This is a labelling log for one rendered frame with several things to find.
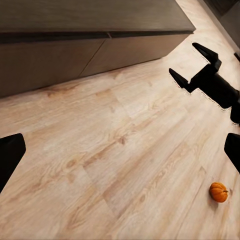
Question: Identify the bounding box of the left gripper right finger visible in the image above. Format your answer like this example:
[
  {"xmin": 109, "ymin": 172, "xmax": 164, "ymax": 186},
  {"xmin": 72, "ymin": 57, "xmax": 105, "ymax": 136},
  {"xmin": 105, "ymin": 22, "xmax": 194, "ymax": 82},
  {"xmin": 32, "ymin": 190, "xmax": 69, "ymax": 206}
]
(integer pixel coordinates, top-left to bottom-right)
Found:
[{"xmin": 224, "ymin": 133, "xmax": 240, "ymax": 173}]

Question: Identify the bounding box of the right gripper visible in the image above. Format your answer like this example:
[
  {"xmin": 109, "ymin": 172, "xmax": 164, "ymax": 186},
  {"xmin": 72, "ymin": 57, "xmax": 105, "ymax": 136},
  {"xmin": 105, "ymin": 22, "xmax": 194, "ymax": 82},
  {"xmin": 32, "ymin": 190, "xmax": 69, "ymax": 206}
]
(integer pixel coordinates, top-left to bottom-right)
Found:
[{"xmin": 169, "ymin": 42, "xmax": 230, "ymax": 101}]

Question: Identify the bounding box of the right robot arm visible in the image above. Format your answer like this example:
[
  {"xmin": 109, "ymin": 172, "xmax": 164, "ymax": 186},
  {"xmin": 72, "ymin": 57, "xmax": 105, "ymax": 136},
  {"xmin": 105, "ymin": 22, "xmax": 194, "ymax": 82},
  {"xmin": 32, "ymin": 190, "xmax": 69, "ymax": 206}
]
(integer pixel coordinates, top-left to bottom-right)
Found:
[{"xmin": 169, "ymin": 42, "xmax": 240, "ymax": 125}]

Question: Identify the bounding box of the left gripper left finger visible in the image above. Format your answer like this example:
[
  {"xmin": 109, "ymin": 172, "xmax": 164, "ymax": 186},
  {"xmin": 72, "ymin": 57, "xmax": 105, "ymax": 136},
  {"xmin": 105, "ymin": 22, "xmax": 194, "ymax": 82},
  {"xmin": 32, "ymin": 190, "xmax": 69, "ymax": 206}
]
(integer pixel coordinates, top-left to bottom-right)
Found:
[{"xmin": 0, "ymin": 133, "xmax": 26, "ymax": 193}]

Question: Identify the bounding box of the pumpkin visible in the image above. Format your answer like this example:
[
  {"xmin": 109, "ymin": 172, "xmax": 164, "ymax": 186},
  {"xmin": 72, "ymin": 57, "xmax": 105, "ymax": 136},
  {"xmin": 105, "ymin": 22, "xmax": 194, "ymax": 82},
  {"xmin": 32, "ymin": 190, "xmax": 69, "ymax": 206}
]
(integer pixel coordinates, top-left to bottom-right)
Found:
[{"xmin": 209, "ymin": 182, "xmax": 228, "ymax": 203}]

